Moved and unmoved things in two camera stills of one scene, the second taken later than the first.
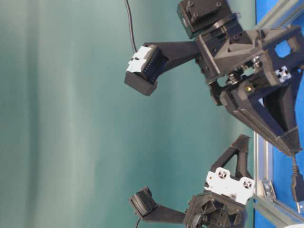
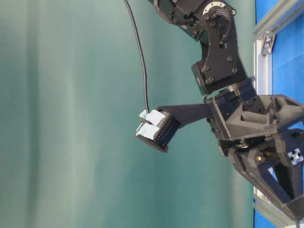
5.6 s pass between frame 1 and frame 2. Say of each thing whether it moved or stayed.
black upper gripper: moved
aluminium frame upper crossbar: stayed
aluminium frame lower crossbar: stayed
